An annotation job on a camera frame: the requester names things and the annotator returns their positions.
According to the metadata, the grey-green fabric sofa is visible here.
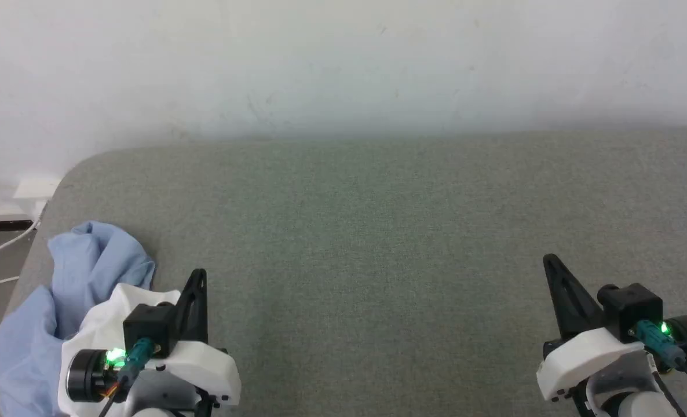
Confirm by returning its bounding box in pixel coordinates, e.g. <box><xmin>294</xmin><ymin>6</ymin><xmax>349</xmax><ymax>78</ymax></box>
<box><xmin>0</xmin><ymin>126</ymin><xmax>687</xmax><ymax>417</ymax></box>

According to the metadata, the black right camera cable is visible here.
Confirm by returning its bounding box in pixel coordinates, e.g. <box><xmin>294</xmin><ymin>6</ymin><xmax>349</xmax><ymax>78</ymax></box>
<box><xmin>633</xmin><ymin>319</ymin><xmax>687</xmax><ymax>404</ymax></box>

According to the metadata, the light blue white-collared polo shirt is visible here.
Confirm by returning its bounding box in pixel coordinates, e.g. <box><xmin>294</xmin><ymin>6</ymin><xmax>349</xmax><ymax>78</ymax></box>
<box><xmin>0</xmin><ymin>220</ymin><xmax>182</xmax><ymax>417</ymax></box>

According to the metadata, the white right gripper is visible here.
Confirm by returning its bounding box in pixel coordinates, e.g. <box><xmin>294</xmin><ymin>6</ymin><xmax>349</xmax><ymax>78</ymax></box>
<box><xmin>538</xmin><ymin>254</ymin><xmax>687</xmax><ymax>401</ymax></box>

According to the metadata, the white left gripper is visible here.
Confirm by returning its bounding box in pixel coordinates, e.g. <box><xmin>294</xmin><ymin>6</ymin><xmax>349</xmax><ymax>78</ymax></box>
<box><xmin>67</xmin><ymin>268</ymin><xmax>241</xmax><ymax>406</ymax></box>

